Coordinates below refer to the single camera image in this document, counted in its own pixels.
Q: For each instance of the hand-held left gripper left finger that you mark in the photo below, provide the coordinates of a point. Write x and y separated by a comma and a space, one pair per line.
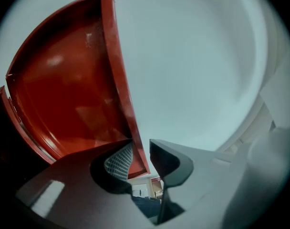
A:
71, 190

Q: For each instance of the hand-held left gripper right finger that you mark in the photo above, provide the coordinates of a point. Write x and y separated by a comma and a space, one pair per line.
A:
202, 185

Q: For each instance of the red box lid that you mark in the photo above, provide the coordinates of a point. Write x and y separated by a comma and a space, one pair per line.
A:
64, 92

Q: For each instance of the red box base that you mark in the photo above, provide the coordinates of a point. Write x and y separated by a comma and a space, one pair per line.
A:
6, 132

